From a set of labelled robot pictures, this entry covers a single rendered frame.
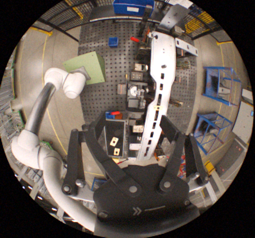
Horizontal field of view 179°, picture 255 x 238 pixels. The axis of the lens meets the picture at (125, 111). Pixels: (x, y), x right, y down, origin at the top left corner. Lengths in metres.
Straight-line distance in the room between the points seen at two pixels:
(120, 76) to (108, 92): 0.23
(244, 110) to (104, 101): 8.32
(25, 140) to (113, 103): 0.89
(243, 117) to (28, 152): 8.57
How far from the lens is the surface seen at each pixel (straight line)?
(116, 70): 0.93
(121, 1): 0.96
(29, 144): 0.49
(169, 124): 0.16
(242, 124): 8.22
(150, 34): 0.50
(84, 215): 0.25
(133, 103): 0.48
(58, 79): 0.71
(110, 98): 0.95
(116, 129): 0.55
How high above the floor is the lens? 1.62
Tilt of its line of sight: 69 degrees down
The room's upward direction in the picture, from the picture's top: 178 degrees counter-clockwise
